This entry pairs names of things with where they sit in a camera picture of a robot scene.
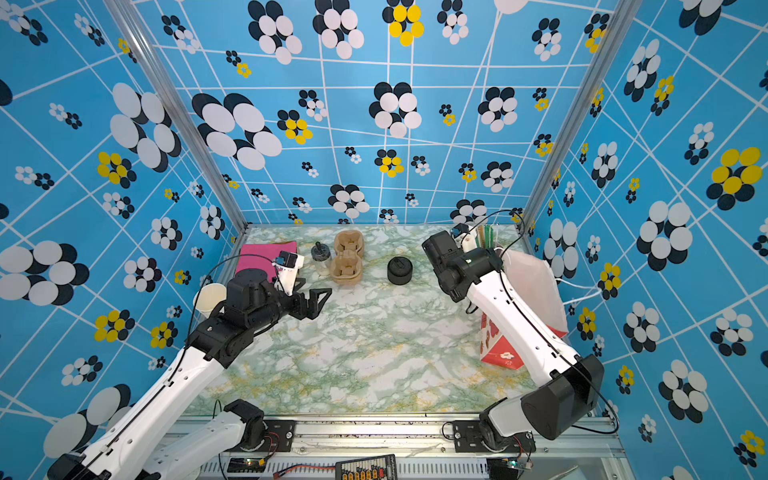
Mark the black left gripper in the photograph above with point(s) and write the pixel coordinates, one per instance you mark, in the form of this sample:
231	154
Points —
314	307

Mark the white red paper gift bag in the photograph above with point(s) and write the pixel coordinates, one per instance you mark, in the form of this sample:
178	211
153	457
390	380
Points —
533	280

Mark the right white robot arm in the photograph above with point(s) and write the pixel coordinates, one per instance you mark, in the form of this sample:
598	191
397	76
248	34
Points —
518	294

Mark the green and white straws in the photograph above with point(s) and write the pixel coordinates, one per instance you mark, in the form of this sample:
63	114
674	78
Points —
485	236

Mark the glass sugar jar black lid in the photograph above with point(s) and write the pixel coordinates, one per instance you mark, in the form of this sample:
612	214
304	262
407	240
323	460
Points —
322	257

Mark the pink paper napkin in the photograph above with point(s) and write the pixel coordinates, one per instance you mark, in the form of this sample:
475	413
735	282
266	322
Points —
260	256

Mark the stack of white paper cups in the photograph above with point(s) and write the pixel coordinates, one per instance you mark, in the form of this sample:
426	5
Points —
209	297

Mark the black battery charger device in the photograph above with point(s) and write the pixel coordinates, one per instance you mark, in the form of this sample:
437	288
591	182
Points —
383	467

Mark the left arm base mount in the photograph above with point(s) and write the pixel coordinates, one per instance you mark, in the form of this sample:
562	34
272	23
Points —
275	436

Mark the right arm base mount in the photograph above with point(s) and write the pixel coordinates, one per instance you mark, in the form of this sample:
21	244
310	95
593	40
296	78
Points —
467	437

